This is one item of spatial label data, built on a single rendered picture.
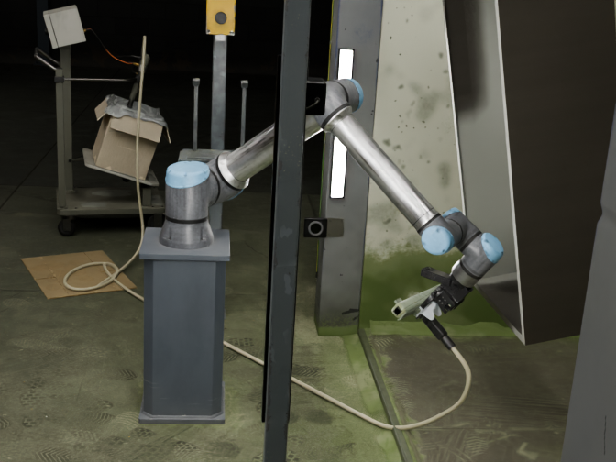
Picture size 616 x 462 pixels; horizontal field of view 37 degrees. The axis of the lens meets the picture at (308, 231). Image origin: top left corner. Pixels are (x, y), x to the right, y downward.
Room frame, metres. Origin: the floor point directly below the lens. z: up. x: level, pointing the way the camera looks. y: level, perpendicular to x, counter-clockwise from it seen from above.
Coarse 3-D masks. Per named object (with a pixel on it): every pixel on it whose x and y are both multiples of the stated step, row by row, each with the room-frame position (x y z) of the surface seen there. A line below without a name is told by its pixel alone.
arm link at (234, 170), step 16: (336, 80) 2.96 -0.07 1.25; (352, 80) 3.01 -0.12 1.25; (352, 96) 2.93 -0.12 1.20; (352, 112) 3.02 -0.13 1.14; (272, 128) 3.07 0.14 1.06; (320, 128) 3.01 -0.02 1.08; (256, 144) 3.09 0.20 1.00; (272, 144) 3.05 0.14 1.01; (224, 160) 3.15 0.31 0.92; (240, 160) 3.11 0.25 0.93; (256, 160) 3.09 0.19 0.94; (272, 160) 3.09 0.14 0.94; (224, 176) 3.12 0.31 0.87; (240, 176) 3.13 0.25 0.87; (224, 192) 3.14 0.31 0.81; (240, 192) 3.27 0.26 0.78
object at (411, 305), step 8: (432, 288) 2.94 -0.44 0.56; (416, 296) 2.84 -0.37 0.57; (424, 296) 2.88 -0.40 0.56; (400, 304) 2.75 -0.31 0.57; (408, 304) 2.77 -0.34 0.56; (416, 304) 2.80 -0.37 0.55; (392, 312) 2.76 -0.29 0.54; (400, 312) 2.74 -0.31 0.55; (408, 312) 2.75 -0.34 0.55; (416, 312) 2.81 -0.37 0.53; (424, 320) 2.81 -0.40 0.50; (432, 320) 2.79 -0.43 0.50; (432, 328) 2.79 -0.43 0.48; (440, 328) 2.78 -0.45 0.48; (440, 336) 2.77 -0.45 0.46; (448, 336) 2.77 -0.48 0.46; (448, 344) 2.75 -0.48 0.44
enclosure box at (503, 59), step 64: (448, 0) 3.30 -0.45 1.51; (512, 0) 2.71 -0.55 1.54; (576, 0) 2.73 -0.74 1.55; (448, 64) 3.30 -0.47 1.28; (512, 64) 2.71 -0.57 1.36; (576, 64) 2.74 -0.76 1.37; (512, 128) 2.71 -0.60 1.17; (576, 128) 2.74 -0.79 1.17; (512, 192) 2.72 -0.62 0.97; (576, 192) 2.75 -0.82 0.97; (512, 256) 3.35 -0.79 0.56; (576, 256) 2.75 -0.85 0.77; (512, 320) 2.93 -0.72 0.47; (576, 320) 2.76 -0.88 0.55
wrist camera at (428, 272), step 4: (424, 268) 2.84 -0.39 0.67; (428, 268) 2.83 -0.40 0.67; (432, 268) 2.84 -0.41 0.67; (424, 272) 2.82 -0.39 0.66; (428, 272) 2.81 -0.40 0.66; (432, 272) 2.81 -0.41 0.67; (436, 272) 2.81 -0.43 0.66; (440, 272) 2.82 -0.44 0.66; (444, 272) 2.82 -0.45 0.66; (424, 276) 2.82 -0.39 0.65; (428, 276) 2.81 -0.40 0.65; (432, 276) 2.80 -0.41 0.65; (436, 276) 2.79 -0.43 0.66; (440, 276) 2.79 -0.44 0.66; (444, 276) 2.79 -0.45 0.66; (448, 276) 2.79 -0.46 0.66; (436, 280) 2.79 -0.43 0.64; (440, 280) 2.79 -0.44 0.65; (444, 280) 2.78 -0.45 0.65; (448, 280) 2.77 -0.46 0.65; (448, 284) 2.77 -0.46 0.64
